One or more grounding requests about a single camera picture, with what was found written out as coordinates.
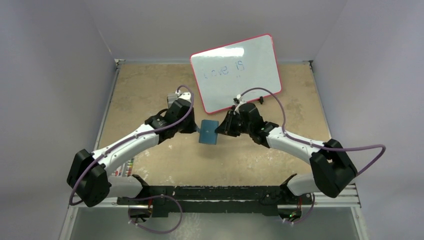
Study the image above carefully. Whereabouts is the blue leather card holder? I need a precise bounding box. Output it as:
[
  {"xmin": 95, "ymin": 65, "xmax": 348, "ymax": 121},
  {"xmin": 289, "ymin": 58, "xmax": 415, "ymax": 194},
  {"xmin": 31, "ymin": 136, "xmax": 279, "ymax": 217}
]
[{"xmin": 198, "ymin": 119, "xmax": 219, "ymax": 145}]

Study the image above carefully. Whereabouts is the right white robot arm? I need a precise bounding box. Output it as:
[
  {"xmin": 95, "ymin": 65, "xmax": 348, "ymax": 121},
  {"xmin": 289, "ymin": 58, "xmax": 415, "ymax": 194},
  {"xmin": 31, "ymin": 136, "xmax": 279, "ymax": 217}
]
[{"xmin": 215, "ymin": 103, "xmax": 358, "ymax": 204}]

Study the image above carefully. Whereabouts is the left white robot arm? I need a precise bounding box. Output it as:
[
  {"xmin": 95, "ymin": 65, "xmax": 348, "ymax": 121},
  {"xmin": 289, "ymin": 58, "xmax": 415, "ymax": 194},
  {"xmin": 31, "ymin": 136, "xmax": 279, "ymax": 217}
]
[{"xmin": 66, "ymin": 97, "xmax": 196, "ymax": 207}]

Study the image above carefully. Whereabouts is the red framed whiteboard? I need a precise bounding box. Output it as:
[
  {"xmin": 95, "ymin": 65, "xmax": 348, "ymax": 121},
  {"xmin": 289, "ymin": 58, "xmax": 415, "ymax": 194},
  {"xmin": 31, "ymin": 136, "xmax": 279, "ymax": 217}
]
[{"xmin": 189, "ymin": 34, "xmax": 283, "ymax": 115}]

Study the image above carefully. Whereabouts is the colourful marker box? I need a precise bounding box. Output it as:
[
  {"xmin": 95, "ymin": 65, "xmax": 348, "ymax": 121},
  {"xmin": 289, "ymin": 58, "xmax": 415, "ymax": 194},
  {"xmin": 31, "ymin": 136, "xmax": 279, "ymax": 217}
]
[{"xmin": 112, "ymin": 158, "xmax": 135, "ymax": 177}]

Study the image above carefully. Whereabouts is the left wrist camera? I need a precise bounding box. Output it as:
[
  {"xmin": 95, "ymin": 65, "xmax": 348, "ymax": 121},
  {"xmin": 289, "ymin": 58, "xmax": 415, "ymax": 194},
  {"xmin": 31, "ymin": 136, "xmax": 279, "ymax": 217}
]
[{"xmin": 166, "ymin": 91, "xmax": 192, "ymax": 108}]

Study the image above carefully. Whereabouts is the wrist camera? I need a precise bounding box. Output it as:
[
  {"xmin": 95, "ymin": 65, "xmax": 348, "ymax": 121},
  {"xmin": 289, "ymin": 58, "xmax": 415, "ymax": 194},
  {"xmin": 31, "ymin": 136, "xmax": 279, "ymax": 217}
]
[
  {"xmin": 166, "ymin": 91, "xmax": 192, "ymax": 108},
  {"xmin": 232, "ymin": 94, "xmax": 245, "ymax": 112}
]

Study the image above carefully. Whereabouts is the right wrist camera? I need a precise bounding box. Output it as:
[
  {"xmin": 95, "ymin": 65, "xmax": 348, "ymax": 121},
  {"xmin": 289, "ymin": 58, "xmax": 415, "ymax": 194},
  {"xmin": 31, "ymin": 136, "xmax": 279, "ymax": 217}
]
[{"xmin": 232, "ymin": 94, "xmax": 245, "ymax": 112}]

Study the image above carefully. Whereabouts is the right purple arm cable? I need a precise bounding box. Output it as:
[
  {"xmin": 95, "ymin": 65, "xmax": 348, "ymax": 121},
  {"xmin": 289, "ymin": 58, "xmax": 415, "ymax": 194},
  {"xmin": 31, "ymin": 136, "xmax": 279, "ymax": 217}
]
[{"xmin": 235, "ymin": 87, "xmax": 387, "ymax": 178}]

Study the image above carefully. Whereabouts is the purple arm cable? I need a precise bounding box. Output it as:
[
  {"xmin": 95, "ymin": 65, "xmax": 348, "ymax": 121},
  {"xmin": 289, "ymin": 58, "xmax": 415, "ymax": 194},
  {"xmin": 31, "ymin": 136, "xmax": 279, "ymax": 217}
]
[
  {"xmin": 68, "ymin": 85, "xmax": 195, "ymax": 207},
  {"xmin": 235, "ymin": 87, "xmax": 387, "ymax": 178}
]

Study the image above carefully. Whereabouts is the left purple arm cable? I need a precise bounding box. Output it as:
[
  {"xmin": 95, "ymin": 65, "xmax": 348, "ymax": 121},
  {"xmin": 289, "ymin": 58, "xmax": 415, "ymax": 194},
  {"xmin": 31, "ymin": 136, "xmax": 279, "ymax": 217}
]
[{"xmin": 68, "ymin": 85, "xmax": 195, "ymax": 207}]

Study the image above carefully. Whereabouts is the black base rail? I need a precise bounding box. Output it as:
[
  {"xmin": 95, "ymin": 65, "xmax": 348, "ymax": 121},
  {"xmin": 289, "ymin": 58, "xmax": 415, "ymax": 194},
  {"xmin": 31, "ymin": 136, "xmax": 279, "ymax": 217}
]
[{"xmin": 117, "ymin": 180, "xmax": 313, "ymax": 220}]

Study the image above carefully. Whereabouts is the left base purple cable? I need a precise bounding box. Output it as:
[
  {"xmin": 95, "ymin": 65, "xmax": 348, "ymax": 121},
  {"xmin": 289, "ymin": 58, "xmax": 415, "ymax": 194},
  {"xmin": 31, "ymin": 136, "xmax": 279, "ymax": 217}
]
[{"xmin": 127, "ymin": 194, "xmax": 184, "ymax": 235}]

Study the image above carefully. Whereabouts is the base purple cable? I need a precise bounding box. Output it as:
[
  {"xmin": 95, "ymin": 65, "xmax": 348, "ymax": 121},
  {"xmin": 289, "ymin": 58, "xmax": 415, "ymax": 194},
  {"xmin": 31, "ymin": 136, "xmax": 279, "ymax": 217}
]
[
  {"xmin": 282, "ymin": 196, "xmax": 316, "ymax": 226},
  {"xmin": 127, "ymin": 194, "xmax": 184, "ymax": 235}
]

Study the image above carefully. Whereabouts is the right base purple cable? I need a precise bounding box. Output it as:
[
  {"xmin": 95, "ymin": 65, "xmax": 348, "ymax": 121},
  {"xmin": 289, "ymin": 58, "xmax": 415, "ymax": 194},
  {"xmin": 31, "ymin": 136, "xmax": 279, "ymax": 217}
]
[{"xmin": 282, "ymin": 196, "xmax": 316, "ymax": 226}]

